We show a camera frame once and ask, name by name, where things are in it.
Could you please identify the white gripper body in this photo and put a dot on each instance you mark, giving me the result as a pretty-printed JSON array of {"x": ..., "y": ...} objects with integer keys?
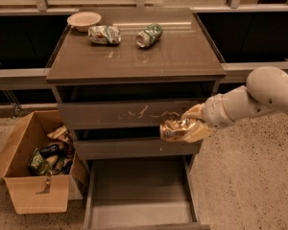
[{"x": 215, "y": 113}]

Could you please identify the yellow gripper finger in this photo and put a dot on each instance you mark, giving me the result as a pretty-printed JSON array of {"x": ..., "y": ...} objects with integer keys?
[
  {"x": 195, "y": 112},
  {"x": 196, "y": 131}
]

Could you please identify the orange crushed can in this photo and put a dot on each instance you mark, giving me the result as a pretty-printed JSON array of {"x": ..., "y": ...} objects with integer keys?
[{"x": 178, "y": 130}]

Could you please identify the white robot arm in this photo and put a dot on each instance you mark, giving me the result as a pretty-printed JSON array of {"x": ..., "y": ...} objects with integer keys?
[{"x": 265, "y": 91}]

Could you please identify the grey middle drawer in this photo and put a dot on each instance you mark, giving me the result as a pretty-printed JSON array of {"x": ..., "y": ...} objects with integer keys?
[{"x": 132, "y": 148}]

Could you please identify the grey open bottom drawer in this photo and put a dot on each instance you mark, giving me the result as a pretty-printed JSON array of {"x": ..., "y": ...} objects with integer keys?
[{"x": 152, "y": 193}]

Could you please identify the grey top drawer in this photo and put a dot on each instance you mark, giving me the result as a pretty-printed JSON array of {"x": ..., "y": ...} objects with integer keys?
[{"x": 122, "y": 114}]

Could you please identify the green white crushed can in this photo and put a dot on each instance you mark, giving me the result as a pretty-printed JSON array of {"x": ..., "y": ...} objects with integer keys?
[{"x": 104, "y": 35}]

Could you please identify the tan snack wrapper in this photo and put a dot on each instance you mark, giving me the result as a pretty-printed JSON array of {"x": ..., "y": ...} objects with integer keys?
[{"x": 61, "y": 134}]

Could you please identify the beige paper bowl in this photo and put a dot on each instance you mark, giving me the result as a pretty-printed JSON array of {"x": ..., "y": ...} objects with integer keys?
[{"x": 82, "y": 21}]

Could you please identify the dark bottle in box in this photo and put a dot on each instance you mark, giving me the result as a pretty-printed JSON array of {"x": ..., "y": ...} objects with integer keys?
[{"x": 50, "y": 151}]

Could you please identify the green snack bag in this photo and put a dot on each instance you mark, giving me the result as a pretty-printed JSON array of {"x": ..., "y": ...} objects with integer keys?
[{"x": 44, "y": 166}]

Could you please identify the cardboard box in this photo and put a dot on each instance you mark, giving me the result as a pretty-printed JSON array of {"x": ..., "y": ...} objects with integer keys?
[{"x": 38, "y": 194}]

